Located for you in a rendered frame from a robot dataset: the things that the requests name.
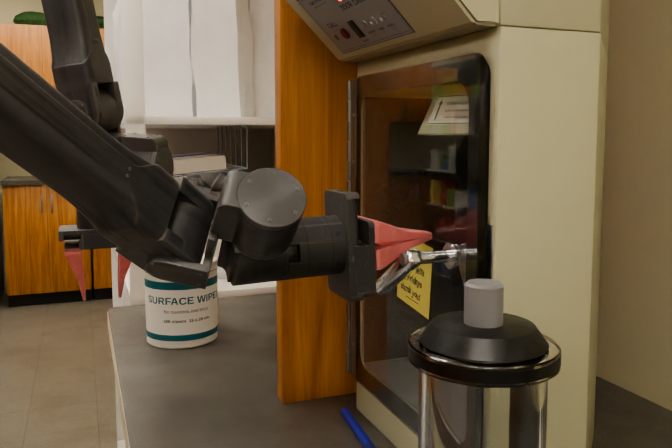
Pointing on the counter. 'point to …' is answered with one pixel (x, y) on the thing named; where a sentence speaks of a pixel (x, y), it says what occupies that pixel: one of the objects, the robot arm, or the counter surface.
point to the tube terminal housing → (541, 162)
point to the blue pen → (357, 428)
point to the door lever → (409, 260)
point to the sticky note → (417, 286)
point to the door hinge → (348, 180)
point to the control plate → (354, 10)
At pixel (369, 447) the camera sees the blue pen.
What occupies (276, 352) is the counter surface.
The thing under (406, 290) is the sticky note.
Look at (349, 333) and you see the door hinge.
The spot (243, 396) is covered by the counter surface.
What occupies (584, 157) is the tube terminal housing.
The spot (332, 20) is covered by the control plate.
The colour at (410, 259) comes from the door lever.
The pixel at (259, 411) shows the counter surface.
